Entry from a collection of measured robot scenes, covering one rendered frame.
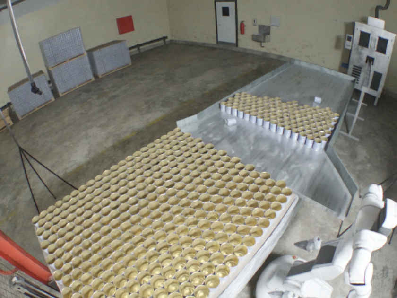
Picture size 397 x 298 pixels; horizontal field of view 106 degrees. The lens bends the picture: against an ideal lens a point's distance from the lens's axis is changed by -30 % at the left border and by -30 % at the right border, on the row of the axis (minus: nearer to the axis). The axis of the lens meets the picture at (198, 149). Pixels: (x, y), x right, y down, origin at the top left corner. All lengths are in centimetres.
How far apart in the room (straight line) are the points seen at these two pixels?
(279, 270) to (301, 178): 88
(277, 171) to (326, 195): 39
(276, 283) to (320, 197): 87
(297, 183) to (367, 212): 62
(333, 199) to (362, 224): 47
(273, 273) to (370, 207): 112
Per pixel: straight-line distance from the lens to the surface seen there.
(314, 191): 153
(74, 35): 786
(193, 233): 119
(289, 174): 158
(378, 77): 615
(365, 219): 114
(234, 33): 912
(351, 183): 162
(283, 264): 199
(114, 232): 126
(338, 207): 152
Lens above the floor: 218
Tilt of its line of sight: 40 degrees down
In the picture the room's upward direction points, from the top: 6 degrees counter-clockwise
